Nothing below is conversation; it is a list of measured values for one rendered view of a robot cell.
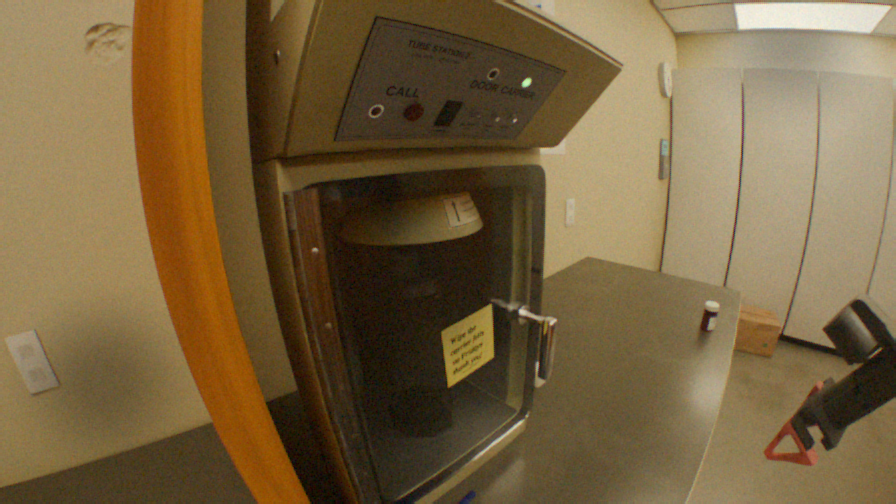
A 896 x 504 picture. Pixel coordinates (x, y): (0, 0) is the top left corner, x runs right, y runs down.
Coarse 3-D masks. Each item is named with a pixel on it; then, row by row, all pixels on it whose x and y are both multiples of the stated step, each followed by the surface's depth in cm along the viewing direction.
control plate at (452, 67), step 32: (384, 32) 15; (416, 32) 16; (448, 32) 17; (384, 64) 17; (416, 64) 18; (448, 64) 20; (480, 64) 21; (512, 64) 22; (544, 64) 24; (352, 96) 18; (384, 96) 19; (416, 96) 21; (448, 96) 22; (480, 96) 24; (512, 96) 26; (544, 96) 28; (352, 128) 20; (384, 128) 22; (416, 128) 24; (448, 128) 26; (480, 128) 28; (512, 128) 30
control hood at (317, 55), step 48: (288, 0) 15; (336, 0) 13; (384, 0) 14; (432, 0) 15; (480, 0) 16; (288, 48) 16; (336, 48) 15; (528, 48) 22; (576, 48) 24; (288, 96) 17; (336, 96) 18; (576, 96) 31; (288, 144) 19; (336, 144) 21; (384, 144) 24; (432, 144) 27; (480, 144) 31; (528, 144) 35
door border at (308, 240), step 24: (312, 192) 22; (312, 216) 23; (312, 240) 23; (312, 264) 23; (312, 288) 24; (312, 312) 24; (336, 336) 26; (336, 360) 26; (336, 384) 26; (336, 408) 27; (360, 432) 29; (360, 456) 29; (360, 480) 30
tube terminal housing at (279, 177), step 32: (256, 0) 21; (256, 32) 21; (256, 64) 22; (256, 96) 23; (256, 128) 25; (256, 160) 26; (288, 160) 22; (320, 160) 23; (352, 160) 25; (384, 160) 27; (416, 160) 29; (448, 160) 31; (480, 160) 34; (512, 160) 38; (256, 192) 29; (288, 256) 23; (288, 288) 25; (288, 320) 29; (288, 352) 34; (320, 416) 30; (320, 448) 37; (448, 480) 42
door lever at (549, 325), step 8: (520, 312) 42; (528, 312) 42; (520, 320) 42; (528, 320) 41; (536, 320) 40; (544, 320) 39; (552, 320) 39; (544, 328) 39; (552, 328) 39; (544, 336) 40; (552, 336) 39; (544, 344) 40; (552, 344) 40; (544, 352) 40; (552, 352) 40; (544, 360) 40; (552, 360) 41; (544, 368) 41; (544, 376) 41
